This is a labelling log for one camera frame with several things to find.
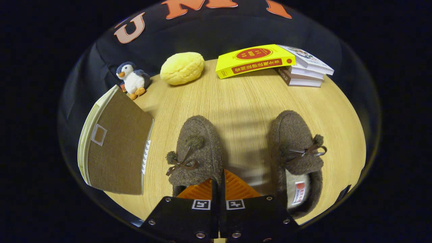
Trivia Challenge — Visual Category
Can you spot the yellow book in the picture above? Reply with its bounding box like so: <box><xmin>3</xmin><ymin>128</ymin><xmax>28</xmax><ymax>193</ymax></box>
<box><xmin>216</xmin><ymin>45</ymin><xmax>296</xmax><ymax>79</ymax></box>

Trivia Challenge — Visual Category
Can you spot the yellow bread plush toy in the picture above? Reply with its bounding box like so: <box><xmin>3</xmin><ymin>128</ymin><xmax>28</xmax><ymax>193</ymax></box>
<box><xmin>160</xmin><ymin>52</ymin><xmax>205</xmax><ymax>85</ymax></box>

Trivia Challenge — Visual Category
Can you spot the white illustrated book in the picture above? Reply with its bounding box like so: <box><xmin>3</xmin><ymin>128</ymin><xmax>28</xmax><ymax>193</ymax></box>
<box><xmin>277</xmin><ymin>45</ymin><xmax>334</xmax><ymax>75</ymax></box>

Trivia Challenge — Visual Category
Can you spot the brown fuzzy shoe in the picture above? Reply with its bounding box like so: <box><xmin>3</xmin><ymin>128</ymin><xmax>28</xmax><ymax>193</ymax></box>
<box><xmin>269</xmin><ymin>110</ymin><xmax>328</xmax><ymax>220</ymax></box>
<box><xmin>165</xmin><ymin>115</ymin><xmax>223</xmax><ymax>198</ymax></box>

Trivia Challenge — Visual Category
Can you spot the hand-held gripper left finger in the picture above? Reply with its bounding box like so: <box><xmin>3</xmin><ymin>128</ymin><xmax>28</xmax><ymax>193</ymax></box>
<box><xmin>139</xmin><ymin>178</ymin><xmax>220</xmax><ymax>242</ymax></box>

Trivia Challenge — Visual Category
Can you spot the penguin plush toy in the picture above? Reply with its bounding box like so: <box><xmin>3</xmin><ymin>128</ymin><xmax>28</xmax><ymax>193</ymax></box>
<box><xmin>116</xmin><ymin>61</ymin><xmax>151</xmax><ymax>100</ymax></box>

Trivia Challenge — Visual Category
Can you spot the brown spine book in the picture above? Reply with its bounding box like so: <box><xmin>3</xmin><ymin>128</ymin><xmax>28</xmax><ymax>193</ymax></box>
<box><xmin>275</xmin><ymin>67</ymin><xmax>323</xmax><ymax>87</ymax></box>

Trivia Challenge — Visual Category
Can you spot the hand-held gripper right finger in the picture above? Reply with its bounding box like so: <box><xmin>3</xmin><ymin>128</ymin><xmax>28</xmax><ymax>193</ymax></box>
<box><xmin>219</xmin><ymin>169</ymin><xmax>301</xmax><ymax>243</ymax></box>

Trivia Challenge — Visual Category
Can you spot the brown fabric storage box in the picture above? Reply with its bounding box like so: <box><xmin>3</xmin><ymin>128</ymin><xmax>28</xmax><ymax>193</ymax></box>
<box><xmin>78</xmin><ymin>84</ymin><xmax>155</xmax><ymax>195</ymax></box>

